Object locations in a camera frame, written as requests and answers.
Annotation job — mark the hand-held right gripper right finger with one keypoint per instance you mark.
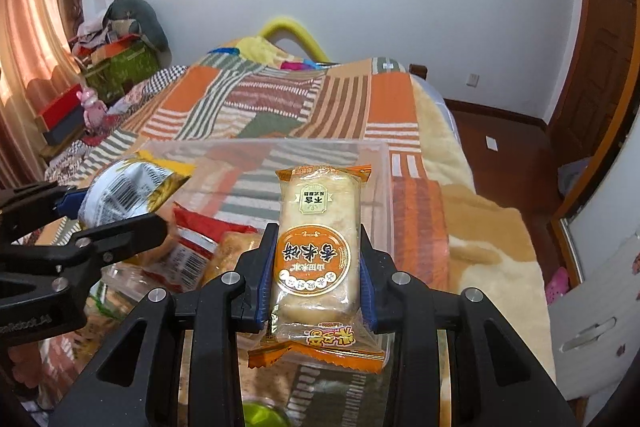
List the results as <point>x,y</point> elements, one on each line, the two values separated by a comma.
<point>367,292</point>

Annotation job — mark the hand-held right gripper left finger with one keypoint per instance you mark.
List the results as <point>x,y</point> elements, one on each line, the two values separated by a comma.
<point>264,292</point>

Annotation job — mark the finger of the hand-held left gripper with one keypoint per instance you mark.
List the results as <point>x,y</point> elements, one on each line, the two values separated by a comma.
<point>70,203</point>
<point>125,234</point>

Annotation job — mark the silver and yellow snack packet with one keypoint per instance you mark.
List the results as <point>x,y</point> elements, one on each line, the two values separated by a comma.
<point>125,192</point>

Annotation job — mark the orange rice cake packet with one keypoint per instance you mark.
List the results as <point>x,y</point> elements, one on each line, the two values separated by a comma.
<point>315,257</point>

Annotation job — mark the clear plastic box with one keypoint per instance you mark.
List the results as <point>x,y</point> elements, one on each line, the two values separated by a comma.
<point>325,152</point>

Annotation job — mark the clear wrapped snack packet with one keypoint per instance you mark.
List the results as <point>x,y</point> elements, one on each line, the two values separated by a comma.
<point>120,284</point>

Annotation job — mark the orange bread packet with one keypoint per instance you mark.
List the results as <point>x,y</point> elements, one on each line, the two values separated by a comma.
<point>235,247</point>

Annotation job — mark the red and white snack packet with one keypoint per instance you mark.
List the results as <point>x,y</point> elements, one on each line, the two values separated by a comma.
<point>192,247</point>

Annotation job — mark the dark grey box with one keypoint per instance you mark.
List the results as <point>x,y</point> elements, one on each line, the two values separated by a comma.
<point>65,129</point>

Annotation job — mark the pink toy figure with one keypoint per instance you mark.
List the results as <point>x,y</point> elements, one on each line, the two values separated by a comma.
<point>94,109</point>

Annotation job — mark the red flat box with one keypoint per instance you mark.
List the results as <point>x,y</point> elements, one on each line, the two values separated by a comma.
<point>60,104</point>

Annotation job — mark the green round object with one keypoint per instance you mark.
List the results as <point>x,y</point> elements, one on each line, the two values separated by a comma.
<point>265,414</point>

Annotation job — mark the cream fleece blanket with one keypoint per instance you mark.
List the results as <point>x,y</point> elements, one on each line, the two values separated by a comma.
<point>492,247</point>

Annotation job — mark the green cardboard box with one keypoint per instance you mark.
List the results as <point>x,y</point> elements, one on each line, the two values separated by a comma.
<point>120,69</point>

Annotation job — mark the pink striped curtain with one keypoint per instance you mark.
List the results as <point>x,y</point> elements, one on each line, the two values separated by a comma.
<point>35,32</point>

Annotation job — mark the orange striped patchwork blanket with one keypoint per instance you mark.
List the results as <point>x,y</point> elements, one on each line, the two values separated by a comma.
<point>300,107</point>

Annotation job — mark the pink slipper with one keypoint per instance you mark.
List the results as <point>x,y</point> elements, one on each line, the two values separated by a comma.
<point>557,286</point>

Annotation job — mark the grey cloth pile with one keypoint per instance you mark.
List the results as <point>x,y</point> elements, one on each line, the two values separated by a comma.
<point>137,19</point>

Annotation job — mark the yellow fluffy pillow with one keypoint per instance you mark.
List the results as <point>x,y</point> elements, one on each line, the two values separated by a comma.
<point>252,49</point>

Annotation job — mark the purple basin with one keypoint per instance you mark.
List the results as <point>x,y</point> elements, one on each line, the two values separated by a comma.
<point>572,177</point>

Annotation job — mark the wood framed white panel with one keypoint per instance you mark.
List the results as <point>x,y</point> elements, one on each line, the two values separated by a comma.
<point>607,202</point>

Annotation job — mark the yellow tube headboard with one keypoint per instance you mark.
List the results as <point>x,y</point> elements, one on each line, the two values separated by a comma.
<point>300,32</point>

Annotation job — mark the brown wooden door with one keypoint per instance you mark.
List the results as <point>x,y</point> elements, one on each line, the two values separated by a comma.
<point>595,57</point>

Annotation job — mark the white wall socket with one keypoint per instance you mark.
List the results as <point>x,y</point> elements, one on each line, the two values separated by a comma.
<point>472,80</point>

